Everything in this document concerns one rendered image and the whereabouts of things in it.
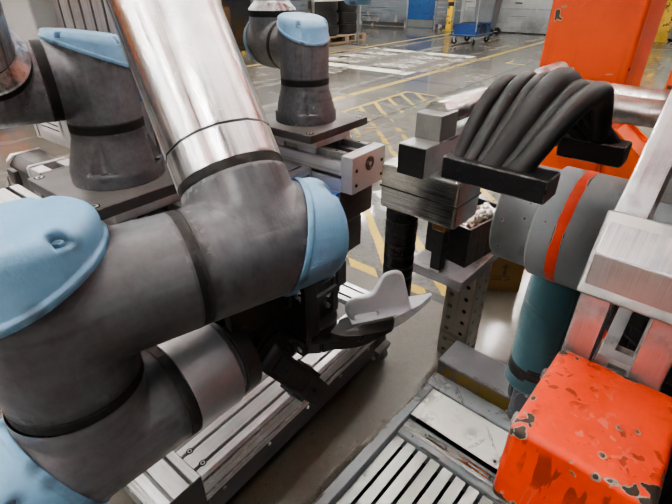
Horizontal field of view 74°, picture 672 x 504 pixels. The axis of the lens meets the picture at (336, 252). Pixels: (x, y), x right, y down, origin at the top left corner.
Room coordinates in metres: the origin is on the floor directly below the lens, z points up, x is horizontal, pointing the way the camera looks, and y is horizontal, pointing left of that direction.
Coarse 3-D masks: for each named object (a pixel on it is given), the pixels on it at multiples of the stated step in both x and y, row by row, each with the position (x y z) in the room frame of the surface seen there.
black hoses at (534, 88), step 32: (512, 96) 0.38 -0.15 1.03; (544, 96) 0.36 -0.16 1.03; (576, 96) 0.35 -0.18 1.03; (608, 96) 0.36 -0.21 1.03; (480, 128) 0.38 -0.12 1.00; (512, 128) 0.35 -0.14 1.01; (544, 128) 0.34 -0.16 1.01; (576, 128) 0.42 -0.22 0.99; (608, 128) 0.40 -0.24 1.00; (448, 160) 0.37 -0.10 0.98; (480, 160) 0.36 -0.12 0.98; (512, 160) 0.34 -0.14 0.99; (608, 160) 0.40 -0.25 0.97; (512, 192) 0.33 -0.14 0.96; (544, 192) 0.31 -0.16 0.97
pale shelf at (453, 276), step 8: (424, 248) 1.12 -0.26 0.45; (416, 256) 1.08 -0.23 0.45; (424, 256) 1.08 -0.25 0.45; (488, 256) 1.08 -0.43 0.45; (496, 256) 1.10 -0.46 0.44; (416, 264) 1.04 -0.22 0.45; (424, 264) 1.03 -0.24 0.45; (448, 264) 1.03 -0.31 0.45; (456, 264) 1.03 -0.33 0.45; (472, 264) 1.03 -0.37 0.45; (480, 264) 1.03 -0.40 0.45; (488, 264) 1.06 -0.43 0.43; (416, 272) 1.03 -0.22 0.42; (424, 272) 1.02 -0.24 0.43; (432, 272) 1.00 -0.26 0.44; (440, 272) 0.99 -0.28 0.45; (448, 272) 0.99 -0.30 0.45; (456, 272) 0.99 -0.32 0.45; (464, 272) 0.99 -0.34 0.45; (472, 272) 0.99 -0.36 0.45; (480, 272) 1.03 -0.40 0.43; (440, 280) 0.99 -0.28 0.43; (448, 280) 0.97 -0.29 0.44; (456, 280) 0.96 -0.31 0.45; (464, 280) 0.96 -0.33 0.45; (472, 280) 0.99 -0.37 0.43; (456, 288) 0.95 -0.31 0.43; (464, 288) 0.96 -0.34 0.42
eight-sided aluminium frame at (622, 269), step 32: (640, 160) 0.27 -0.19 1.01; (640, 192) 0.26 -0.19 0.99; (608, 224) 0.25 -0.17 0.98; (640, 224) 0.24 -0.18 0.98; (608, 256) 0.24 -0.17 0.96; (640, 256) 0.23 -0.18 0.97; (608, 288) 0.23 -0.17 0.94; (640, 288) 0.22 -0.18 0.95; (576, 320) 0.24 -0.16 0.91; (608, 320) 0.26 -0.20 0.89; (576, 352) 0.23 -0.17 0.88; (608, 352) 0.51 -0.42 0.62; (640, 352) 0.21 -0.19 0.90
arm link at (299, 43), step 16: (288, 16) 1.12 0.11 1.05; (304, 16) 1.14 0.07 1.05; (320, 16) 1.16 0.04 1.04; (272, 32) 1.16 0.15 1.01; (288, 32) 1.09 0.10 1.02; (304, 32) 1.08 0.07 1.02; (320, 32) 1.10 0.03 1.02; (272, 48) 1.14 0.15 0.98; (288, 48) 1.09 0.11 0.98; (304, 48) 1.08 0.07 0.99; (320, 48) 1.10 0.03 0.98; (288, 64) 1.09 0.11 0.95; (304, 64) 1.08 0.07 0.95; (320, 64) 1.10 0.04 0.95; (304, 80) 1.08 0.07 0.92
